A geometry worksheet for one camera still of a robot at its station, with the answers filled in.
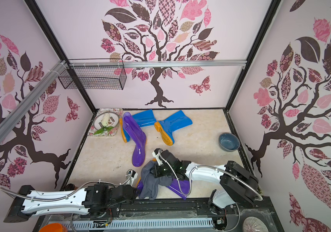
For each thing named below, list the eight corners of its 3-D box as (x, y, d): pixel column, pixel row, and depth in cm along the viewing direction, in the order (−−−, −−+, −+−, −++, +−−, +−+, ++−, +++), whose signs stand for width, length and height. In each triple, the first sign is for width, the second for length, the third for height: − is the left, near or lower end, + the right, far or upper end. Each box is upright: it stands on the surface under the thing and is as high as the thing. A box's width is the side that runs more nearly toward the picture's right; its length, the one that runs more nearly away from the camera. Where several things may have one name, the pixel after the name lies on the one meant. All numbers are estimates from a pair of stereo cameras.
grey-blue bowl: (220, 153, 97) (223, 147, 91) (216, 138, 105) (218, 132, 99) (238, 153, 97) (242, 147, 91) (232, 138, 105) (236, 132, 99)
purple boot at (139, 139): (137, 167, 89) (128, 147, 70) (128, 134, 106) (119, 111, 87) (152, 162, 92) (147, 141, 73) (141, 130, 108) (135, 107, 89)
